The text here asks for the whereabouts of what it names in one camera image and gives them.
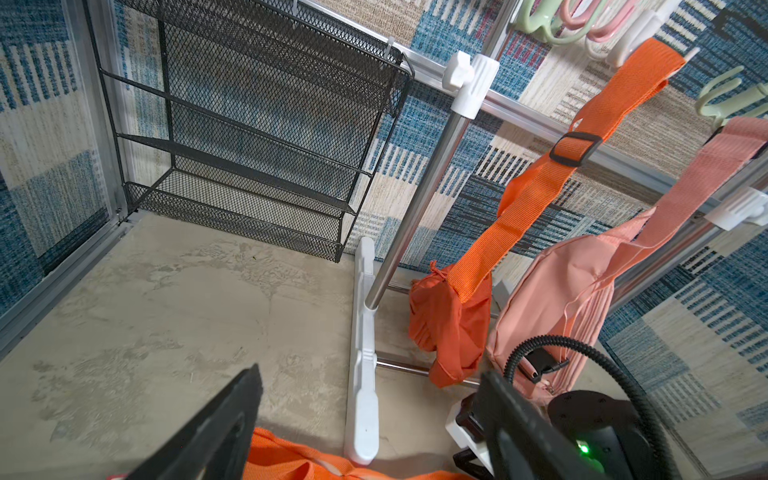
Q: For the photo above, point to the green hook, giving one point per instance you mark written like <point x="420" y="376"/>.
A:
<point x="557" y="23"/>
<point x="719" y="102"/>

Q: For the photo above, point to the white hook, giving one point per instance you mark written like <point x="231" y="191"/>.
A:
<point x="645" y="27"/>

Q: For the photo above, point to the orange waist bag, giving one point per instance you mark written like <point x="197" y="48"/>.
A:
<point x="450" y="308"/>
<point x="273" y="458"/>

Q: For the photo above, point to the left green hook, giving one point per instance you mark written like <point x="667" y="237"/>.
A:
<point x="557" y="23"/>

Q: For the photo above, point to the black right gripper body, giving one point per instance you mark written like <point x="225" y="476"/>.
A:
<point x="473" y="457"/>

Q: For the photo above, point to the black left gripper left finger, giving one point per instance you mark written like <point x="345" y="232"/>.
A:
<point x="215" y="443"/>

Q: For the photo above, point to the white and steel clothes rack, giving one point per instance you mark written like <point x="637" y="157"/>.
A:
<point x="490" y="101"/>

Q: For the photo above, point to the pink hook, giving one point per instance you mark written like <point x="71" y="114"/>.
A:
<point x="598" y="21"/>

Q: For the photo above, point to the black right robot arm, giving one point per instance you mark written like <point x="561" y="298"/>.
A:
<point x="581" y="434"/>

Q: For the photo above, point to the right green hook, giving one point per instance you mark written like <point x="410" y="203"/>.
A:
<point x="719" y="102"/>

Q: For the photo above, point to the black mesh shelf rack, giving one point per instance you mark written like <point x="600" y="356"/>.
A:
<point x="264" y="119"/>

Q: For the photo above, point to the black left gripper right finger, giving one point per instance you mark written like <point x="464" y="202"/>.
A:
<point x="521" y="443"/>

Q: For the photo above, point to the pink waist bag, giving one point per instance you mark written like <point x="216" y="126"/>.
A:
<point x="568" y="288"/>

